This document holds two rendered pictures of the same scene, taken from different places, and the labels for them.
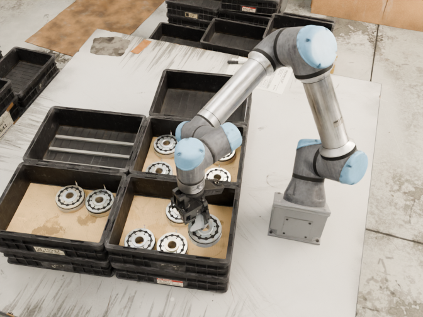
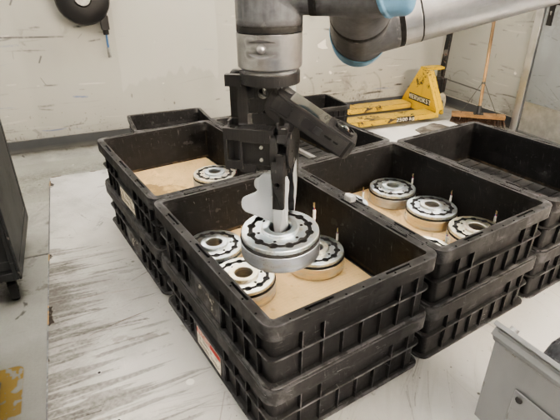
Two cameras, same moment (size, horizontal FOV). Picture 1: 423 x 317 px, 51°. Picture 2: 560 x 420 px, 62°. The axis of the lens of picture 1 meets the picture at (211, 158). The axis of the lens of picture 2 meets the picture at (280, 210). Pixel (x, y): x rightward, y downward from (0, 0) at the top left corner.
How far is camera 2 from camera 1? 101 cm
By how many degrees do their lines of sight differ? 43
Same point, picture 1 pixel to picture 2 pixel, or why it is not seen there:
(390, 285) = not seen: outside the picture
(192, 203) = (259, 125)
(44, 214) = (177, 180)
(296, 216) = (548, 402)
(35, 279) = (109, 247)
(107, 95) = not seen: hidden behind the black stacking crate
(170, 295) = (195, 375)
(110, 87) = not seen: hidden behind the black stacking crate
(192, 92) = (502, 173)
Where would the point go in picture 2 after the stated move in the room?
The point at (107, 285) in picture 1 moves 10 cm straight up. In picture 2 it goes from (151, 302) to (144, 261)
